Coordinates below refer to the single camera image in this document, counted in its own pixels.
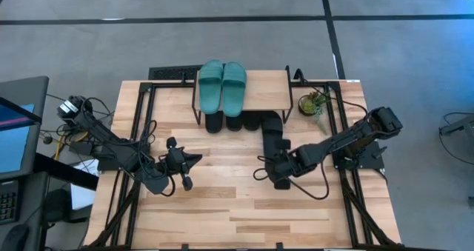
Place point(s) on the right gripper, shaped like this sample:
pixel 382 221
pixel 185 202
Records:
pixel 285 166

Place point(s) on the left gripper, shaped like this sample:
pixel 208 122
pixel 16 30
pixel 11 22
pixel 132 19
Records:
pixel 175 159

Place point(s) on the teal rubber slide sandal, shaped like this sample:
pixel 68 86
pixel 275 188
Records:
pixel 210 90
pixel 234 92

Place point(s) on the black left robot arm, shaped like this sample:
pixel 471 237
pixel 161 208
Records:
pixel 107 143

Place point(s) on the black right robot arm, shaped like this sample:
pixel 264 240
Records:
pixel 344 140

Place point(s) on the wooden shelf black metal legs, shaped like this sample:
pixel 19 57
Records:
pixel 266 92

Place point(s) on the potted succulent plant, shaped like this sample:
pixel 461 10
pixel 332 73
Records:
pixel 307 104

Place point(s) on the black power adapter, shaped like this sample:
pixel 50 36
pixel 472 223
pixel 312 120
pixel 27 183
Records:
pixel 79 148

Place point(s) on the white paper sheet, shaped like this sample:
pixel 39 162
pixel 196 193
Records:
pixel 81 197

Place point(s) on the dark operator desk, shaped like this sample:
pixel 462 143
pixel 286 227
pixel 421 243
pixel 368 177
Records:
pixel 63 171

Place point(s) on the monitor with blue screen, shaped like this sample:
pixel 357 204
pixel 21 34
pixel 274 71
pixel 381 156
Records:
pixel 15 140

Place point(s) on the black computer keyboard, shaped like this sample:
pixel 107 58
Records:
pixel 8 206

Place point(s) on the black computer mouse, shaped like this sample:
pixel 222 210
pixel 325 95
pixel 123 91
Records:
pixel 15 238

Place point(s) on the black aluminium table frame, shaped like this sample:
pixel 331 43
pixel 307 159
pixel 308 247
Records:
pixel 166 83

